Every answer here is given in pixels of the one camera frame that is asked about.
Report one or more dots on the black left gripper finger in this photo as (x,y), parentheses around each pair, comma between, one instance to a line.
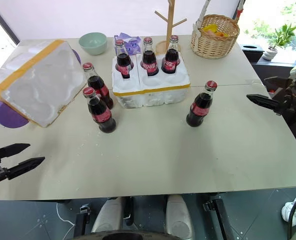
(25,165)
(13,148)

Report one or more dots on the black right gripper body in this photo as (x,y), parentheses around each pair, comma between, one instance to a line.
(295,92)

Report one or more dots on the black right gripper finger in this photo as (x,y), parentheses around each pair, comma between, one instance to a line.
(265,101)
(279,82)

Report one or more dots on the black box with hole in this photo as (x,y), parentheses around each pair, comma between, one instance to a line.
(253,51)

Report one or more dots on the glass cola bottle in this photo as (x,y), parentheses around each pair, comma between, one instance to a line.
(99,86)
(149,61)
(171,60)
(199,110)
(124,61)
(101,112)

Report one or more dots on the white foam lid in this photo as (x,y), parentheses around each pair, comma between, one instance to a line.
(37,82)

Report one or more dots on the white foam bottle crate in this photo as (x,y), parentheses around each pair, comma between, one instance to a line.
(160,91)

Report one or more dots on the purple plate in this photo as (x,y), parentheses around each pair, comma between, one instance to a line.
(7,117)
(76,57)

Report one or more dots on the potted green plant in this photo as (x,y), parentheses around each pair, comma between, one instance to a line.
(280,37)

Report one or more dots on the orange fruit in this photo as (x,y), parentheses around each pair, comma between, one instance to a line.
(221,34)

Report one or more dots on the wicker basket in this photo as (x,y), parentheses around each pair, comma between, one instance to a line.
(213,46)

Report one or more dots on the black table leg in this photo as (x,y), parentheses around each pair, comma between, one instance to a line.
(219,215)
(83,220)

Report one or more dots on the yellow fruit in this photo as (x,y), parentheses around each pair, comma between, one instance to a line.
(209,28)

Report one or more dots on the silver robot left leg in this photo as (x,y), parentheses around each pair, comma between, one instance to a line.
(107,215)

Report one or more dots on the silver robot leg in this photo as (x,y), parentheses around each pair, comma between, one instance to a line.
(177,217)
(107,215)

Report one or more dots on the white shoe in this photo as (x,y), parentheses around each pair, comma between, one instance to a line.
(291,208)

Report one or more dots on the wooden mug tree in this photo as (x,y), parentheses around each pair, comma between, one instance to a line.
(168,30)

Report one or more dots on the green bowl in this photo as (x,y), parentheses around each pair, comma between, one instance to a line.
(92,45)

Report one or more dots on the silver robot right leg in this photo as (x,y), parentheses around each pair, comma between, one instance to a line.
(177,217)

